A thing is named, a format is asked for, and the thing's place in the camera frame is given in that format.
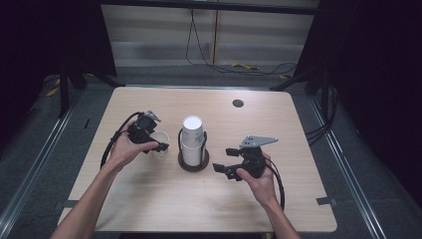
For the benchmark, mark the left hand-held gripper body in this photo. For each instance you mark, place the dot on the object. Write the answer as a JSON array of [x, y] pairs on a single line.
[[143, 127]]

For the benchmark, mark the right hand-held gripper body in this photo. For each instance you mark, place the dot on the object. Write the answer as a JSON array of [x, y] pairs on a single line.
[[253, 159]]

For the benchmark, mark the cup holder with brown base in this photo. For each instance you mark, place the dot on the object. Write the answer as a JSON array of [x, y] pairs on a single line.
[[194, 167]]

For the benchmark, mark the stack of white paper cups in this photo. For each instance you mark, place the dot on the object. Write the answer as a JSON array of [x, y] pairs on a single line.
[[192, 132]]

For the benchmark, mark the person's left hand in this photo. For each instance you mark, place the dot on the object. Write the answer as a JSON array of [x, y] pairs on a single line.
[[124, 149]]

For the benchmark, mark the person's right hand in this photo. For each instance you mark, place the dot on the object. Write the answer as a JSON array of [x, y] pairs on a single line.
[[263, 187]]

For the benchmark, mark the grey tape piece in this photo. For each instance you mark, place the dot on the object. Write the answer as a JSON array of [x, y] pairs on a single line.
[[66, 204], [326, 201]]

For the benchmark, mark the yellow tape strip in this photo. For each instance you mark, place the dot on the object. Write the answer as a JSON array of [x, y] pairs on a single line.
[[52, 91], [245, 66]]

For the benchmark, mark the black metal stand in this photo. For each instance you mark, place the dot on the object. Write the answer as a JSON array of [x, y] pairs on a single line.
[[63, 89], [323, 89]]

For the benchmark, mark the dark curtain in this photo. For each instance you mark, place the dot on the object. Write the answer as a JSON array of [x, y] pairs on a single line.
[[375, 66], [40, 40]]

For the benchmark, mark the black overhead bar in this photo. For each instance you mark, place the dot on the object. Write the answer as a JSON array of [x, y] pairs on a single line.
[[212, 6]]

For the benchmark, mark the metal floor rail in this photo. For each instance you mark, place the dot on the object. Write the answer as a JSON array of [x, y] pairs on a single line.
[[30, 169], [348, 159]]

